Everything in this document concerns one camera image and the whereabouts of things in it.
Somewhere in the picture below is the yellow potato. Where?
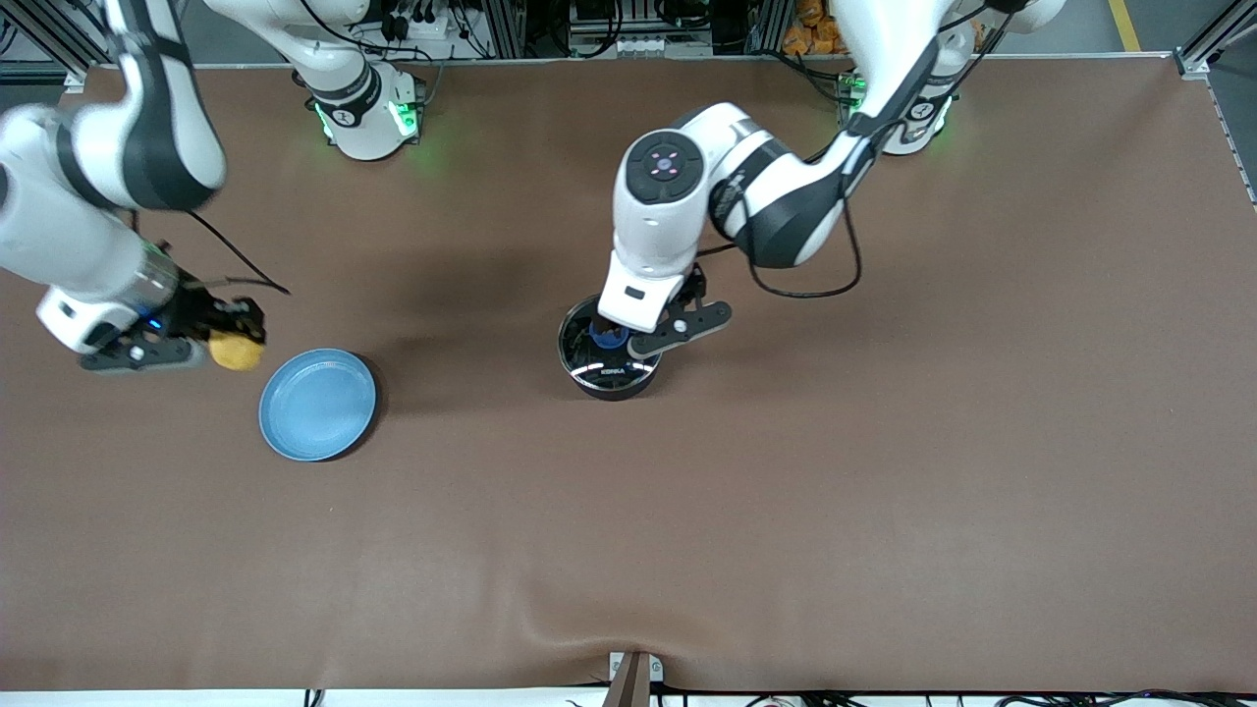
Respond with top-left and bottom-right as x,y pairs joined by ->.
208,332 -> 267,373

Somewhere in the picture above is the glass lid with blue knob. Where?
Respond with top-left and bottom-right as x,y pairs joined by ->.
560,298 -> 662,385

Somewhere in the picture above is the blue plate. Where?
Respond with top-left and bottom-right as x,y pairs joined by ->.
258,349 -> 378,463

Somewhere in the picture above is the brown table mat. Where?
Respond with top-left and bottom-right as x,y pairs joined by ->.
0,54 -> 1257,694

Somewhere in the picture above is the bag of orange items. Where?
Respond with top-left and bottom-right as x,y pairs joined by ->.
783,0 -> 847,57

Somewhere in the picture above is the white power strip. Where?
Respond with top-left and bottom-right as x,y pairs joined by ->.
378,0 -> 465,42

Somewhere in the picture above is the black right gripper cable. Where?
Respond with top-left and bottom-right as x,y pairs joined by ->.
185,209 -> 292,297

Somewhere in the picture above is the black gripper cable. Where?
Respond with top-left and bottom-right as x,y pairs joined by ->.
692,10 -> 1003,299
185,209 -> 292,297

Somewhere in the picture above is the black pot with blue handle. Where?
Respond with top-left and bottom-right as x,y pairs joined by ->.
557,295 -> 666,402

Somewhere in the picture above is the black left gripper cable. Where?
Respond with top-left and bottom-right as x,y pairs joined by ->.
692,10 -> 1003,299

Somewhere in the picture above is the aluminium frame profile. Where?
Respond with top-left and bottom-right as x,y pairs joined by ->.
1174,0 -> 1257,82
5,0 -> 119,94

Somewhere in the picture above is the metal table clamp bracket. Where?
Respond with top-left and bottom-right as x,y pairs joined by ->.
601,650 -> 665,707

